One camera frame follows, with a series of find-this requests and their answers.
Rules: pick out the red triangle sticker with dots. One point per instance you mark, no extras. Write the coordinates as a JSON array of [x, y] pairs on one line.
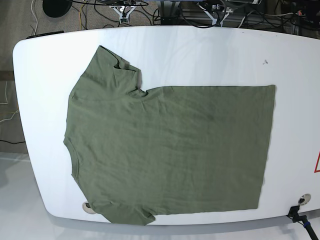
[[317, 166]]

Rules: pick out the white camera bracket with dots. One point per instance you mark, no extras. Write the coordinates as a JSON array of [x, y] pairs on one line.
[[216, 12], [123, 12]]

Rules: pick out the white camera bracket right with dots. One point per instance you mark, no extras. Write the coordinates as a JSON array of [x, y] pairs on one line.
[[216, 12]]

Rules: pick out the right table grommet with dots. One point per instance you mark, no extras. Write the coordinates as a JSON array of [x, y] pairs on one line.
[[303, 200]]

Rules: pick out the green T-shirt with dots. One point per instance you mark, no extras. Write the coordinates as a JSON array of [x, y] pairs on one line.
[[168, 150]]

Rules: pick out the aluminium frame post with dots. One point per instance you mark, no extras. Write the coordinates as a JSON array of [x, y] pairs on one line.
[[169, 12]]

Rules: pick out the white camera bracket left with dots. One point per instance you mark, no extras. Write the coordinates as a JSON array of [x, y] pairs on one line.
[[123, 12]]

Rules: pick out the table grommet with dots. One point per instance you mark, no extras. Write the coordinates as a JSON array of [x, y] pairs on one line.
[[303, 200], [87, 208]]

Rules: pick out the left table grommet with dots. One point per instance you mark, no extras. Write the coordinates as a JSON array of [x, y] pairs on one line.
[[87, 208]]

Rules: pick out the black round stand base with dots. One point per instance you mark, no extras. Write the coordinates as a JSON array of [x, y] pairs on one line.
[[56, 8]]

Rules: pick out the black clamp with cable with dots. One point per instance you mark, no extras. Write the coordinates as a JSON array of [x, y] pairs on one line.
[[303, 220]]

